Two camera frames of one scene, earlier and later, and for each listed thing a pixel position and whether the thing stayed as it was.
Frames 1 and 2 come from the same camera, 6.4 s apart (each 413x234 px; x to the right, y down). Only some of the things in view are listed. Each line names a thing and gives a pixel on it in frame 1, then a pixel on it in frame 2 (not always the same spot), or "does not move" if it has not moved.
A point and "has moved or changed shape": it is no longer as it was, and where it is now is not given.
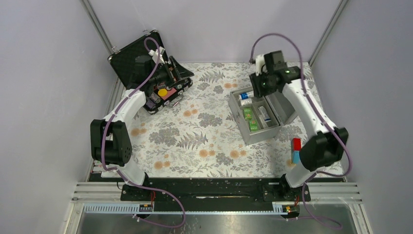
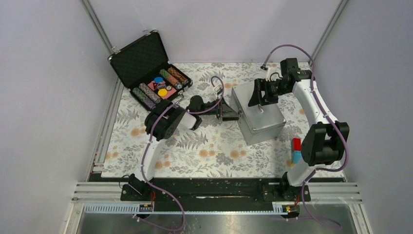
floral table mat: x=198 y=136 does not move
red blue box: x=295 y=149 does not move
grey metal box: x=259 y=118 has moved or changed shape
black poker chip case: x=143 y=65 does not move
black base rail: x=252 y=192 does not move
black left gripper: x=178 y=73 to x=227 y=113
